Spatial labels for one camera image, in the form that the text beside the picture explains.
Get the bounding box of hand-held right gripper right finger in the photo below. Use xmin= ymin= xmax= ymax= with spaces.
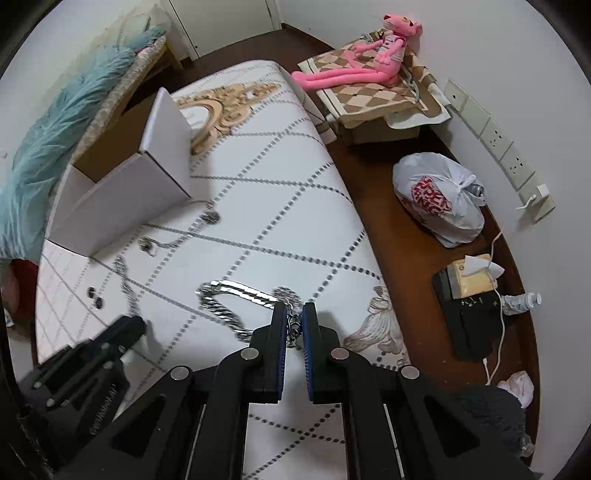
xmin=302 ymin=302 xmax=537 ymax=480

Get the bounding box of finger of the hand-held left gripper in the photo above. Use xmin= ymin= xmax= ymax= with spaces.
xmin=89 ymin=316 xmax=148 ymax=357

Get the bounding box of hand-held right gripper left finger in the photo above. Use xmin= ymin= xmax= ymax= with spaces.
xmin=55 ymin=302 xmax=288 ymax=480

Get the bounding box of chunky silver chain necklace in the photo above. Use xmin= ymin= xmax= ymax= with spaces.
xmin=197 ymin=280 xmax=304 ymax=350

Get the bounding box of white cardboard box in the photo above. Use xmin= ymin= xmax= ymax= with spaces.
xmin=46 ymin=87 xmax=193 ymax=257

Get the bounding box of red cloth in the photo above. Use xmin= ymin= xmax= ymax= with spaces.
xmin=8 ymin=258 xmax=40 ymax=324

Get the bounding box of black box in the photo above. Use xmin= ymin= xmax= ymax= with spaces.
xmin=432 ymin=267 xmax=507 ymax=361

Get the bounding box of white patterned mattress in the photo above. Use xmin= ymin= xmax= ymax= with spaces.
xmin=34 ymin=58 xmax=413 ymax=480

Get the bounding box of yellow tissue box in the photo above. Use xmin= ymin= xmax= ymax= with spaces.
xmin=450 ymin=253 xmax=504 ymax=299

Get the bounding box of dark fuzzy cloth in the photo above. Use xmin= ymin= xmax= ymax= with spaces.
xmin=442 ymin=384 xmax=528 ymax=462

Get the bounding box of white plastic bag red print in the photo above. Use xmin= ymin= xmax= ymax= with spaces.
xmin=392 ymin=152 xmax=486 ymax=248

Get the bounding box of teal fluffy blanket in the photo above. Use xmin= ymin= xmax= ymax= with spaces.
xmin=0 ymin=27 xmax=166 ymax=259

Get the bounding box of crumpled white tissue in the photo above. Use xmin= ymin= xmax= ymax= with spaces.
xmin=496 ymin=370 xmax=535 ymax=409

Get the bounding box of clear plastic bottle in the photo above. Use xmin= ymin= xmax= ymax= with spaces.
xmin=501 ymin=292 xmax=542 ymax=317

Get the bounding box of checkered cloth covered nightstand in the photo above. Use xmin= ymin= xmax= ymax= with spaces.
xmin=297 ymin=39 xmax=452 ymax=131

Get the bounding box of white charger plug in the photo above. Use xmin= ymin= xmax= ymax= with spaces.
xmin=516 ymin=184 xmax=551 ymax=209

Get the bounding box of pink plush toy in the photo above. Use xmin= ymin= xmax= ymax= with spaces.
xmin=290 ymin=13 xmax=424 ymax=92

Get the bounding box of thin silver chain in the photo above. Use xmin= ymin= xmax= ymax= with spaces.
xmin=113 ymin=256 xmax=140 ymax=320

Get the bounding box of white charging cable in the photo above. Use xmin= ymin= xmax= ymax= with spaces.
xmin=482 ymin=229 xmax=509 ymax=385

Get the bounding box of wall socket panel row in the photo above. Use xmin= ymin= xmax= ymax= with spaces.
xmin=444 ymin=78 xmax=556 ymax=223

